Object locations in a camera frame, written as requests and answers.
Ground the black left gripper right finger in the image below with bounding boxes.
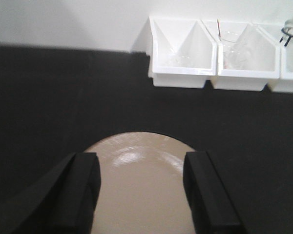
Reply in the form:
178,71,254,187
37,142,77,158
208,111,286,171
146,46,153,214
183,151,246,234

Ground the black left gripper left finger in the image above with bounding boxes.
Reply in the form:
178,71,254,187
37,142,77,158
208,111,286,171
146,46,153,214
0,153,101,234

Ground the tan plate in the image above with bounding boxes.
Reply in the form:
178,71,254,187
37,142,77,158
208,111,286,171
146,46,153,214
87,132,195,234

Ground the middle white storage bin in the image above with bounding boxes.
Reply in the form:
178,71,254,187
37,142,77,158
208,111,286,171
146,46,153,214
203,20,281,91

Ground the white storage bin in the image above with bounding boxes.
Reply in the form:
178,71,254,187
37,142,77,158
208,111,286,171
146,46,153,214
147,17,217,89
203,20,281,91
257,24,293,93

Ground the right white storage bin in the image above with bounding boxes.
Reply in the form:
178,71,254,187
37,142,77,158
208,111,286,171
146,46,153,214
257,24,293,93

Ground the glass beaker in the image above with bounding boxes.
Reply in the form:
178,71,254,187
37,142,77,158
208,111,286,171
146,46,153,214
220,28,248,70

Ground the left white storage bin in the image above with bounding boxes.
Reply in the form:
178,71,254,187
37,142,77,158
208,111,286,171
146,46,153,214
147,17,217,89

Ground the black wire tripod stand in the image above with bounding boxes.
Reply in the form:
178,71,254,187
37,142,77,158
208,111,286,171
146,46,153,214
279,27,293,47

